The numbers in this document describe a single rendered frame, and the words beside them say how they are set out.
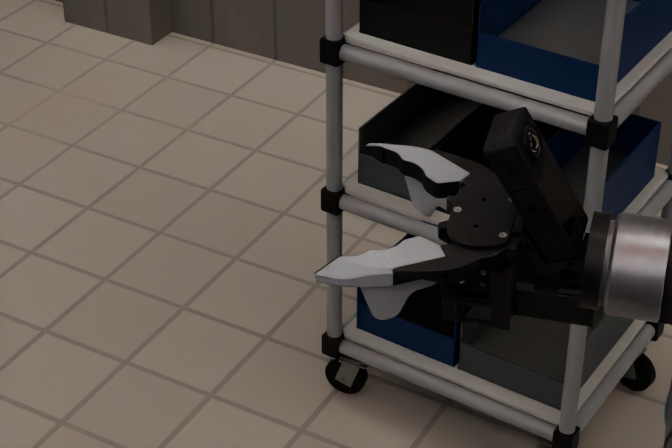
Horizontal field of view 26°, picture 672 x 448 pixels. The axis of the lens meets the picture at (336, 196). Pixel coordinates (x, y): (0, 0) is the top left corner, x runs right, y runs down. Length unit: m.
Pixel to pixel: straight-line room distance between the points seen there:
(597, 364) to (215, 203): 1.08
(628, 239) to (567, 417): 1.47
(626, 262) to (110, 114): 2.77
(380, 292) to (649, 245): 0.19
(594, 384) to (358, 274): 1.62
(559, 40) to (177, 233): 1.22
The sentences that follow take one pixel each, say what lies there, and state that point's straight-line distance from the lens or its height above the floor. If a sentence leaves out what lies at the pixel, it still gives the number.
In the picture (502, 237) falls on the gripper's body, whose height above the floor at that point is 1.24.
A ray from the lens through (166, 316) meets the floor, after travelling 3.00.
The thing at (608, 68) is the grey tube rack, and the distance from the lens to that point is 2.12.
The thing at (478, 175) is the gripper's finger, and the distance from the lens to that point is 1.10.
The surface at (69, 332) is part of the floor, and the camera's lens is 2.99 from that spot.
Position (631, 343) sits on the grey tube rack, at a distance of 2.74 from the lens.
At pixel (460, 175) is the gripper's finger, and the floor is 1.25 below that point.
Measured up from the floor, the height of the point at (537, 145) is 1.32.
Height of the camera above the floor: 1.84
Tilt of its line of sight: 33 degrees down
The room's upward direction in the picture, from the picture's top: straight up
